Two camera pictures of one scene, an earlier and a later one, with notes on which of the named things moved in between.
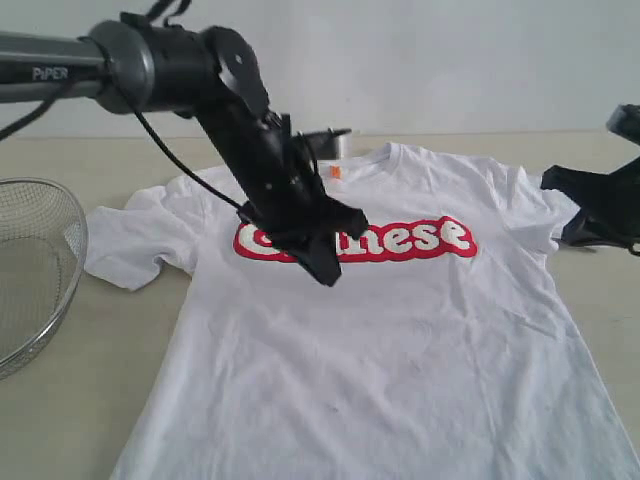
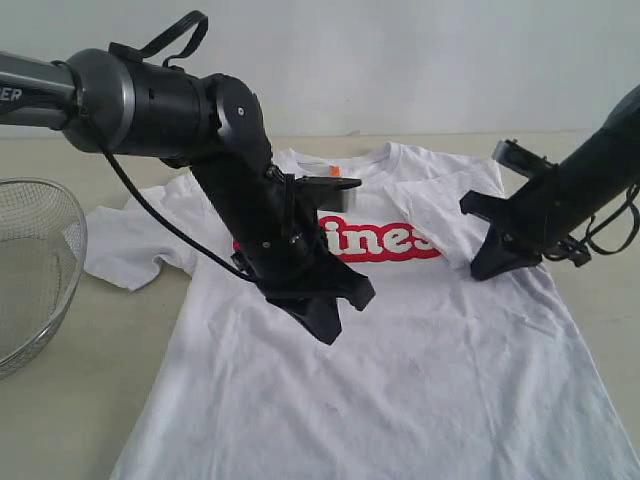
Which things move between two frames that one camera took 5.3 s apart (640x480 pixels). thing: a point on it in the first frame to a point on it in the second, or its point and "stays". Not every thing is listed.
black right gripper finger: (579, 185) to (492, 208)
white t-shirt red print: (455, 347) stays
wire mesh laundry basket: (44, 240) stays
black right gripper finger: (585, 229) to (497, 254)
